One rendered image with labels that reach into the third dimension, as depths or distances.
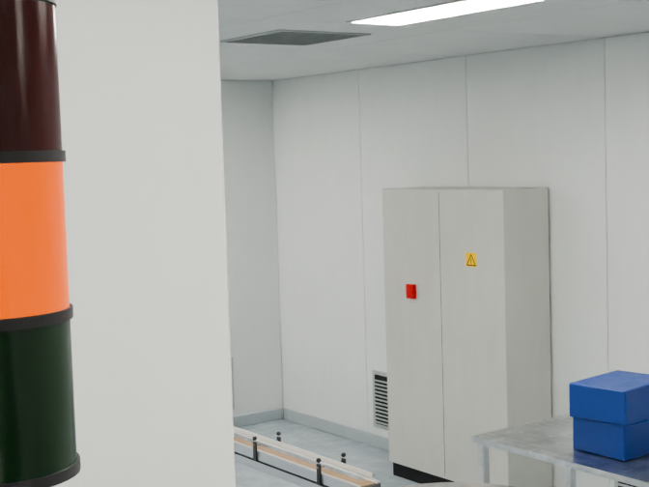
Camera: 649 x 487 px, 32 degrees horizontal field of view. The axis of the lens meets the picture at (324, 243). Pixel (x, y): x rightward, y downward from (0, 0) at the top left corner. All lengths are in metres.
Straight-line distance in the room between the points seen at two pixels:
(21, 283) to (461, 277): 7.14
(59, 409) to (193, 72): 1.68
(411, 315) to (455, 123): 1.38
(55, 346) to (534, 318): 7.06
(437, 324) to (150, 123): 5.83
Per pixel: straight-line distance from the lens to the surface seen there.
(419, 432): 8.00
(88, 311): 1.94
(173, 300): 2.01
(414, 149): 8.40
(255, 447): 5.41
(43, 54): 0.36
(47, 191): 0.36
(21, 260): 0.36
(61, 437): 0.37
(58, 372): 0.37
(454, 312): 7.55
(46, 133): 0.36
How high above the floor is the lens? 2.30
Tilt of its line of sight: 4 degrees down
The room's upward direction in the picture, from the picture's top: 2 degrees counter-clockwise
